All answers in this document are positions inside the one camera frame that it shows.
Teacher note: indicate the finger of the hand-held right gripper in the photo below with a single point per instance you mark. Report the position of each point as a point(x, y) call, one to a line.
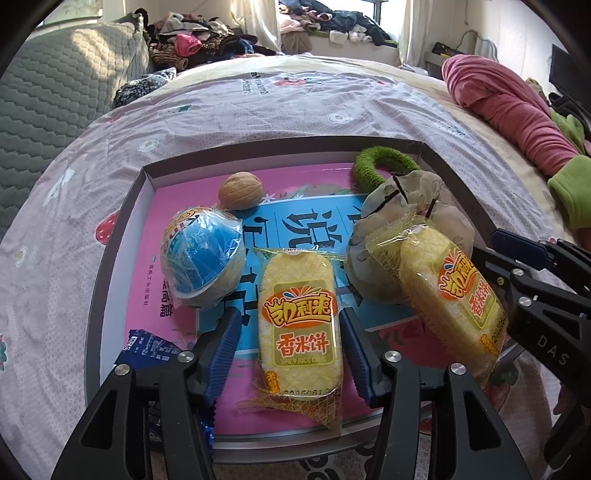
point(498, 277)
point(519, 247)

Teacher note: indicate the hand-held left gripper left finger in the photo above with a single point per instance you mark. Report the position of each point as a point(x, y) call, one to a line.
point(224, 350)

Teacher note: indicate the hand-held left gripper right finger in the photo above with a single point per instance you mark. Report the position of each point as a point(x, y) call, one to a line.
point(359, 357)

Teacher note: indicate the yellow rice cracker packet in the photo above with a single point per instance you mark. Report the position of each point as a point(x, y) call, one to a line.
point(448, 295)
point(300, 323)

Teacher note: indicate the blue snack packet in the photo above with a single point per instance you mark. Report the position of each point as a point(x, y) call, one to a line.
point(147, 346)

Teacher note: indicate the blue white toy capsule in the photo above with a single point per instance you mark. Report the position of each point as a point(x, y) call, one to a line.
point(203, 258)

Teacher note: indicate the dark shallow cardboard box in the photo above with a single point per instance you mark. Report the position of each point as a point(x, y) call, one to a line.
point(111, 286)

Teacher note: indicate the small walnut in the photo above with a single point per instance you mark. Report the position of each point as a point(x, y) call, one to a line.
point(240, 190)

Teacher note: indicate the green fleece blanket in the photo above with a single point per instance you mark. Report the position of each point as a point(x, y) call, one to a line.
point(572, 184)

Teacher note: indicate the black garment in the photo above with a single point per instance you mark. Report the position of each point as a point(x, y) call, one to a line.
point(570, 113)

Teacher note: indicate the pink quilt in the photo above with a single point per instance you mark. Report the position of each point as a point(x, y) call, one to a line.
point(498, 101)

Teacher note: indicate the black television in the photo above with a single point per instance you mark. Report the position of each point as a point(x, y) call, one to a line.
point(561, 71)

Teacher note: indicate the black bag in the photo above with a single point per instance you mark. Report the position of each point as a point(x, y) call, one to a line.
point(445, 51)

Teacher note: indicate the white window seat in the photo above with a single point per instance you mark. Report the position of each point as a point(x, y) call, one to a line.
point(360, 53)

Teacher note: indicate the cream curtain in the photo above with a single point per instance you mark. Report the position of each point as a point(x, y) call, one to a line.
point(411, 18)
point(254, 18)

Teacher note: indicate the dark floral pillow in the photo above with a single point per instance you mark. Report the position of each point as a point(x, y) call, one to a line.
point(143, 87)

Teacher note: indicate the clothes pile on windowsill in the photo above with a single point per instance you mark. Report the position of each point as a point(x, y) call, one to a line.
point(323, 18)

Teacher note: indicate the brown hanging cloth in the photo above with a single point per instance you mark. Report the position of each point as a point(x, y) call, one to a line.
point(295, 44)

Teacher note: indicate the pile of mixed clothes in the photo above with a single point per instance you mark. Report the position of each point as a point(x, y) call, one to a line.
point(194, 44)

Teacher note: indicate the grey quilted headboard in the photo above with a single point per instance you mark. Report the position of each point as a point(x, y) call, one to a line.
point(55, 92)

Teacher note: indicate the white curved metal frame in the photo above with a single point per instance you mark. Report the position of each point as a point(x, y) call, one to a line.
point(485, 44)

